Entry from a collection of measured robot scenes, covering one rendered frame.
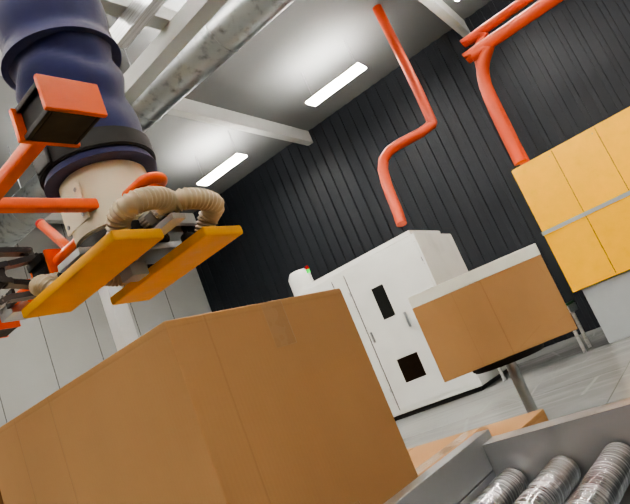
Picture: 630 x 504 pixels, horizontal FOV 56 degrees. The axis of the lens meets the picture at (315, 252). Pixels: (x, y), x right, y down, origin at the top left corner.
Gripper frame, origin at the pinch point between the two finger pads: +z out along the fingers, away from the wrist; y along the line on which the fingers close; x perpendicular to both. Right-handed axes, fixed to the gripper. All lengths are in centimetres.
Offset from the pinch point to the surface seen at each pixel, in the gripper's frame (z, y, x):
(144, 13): 147, -185, -84
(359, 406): 11, 51, 56
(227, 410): -16, 44, 56
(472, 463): 23, 66, 64
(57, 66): -7.4, -28.0, 33.7
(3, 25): -11, -41, 27
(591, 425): 29, 67, 83
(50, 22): -7, -37, 35
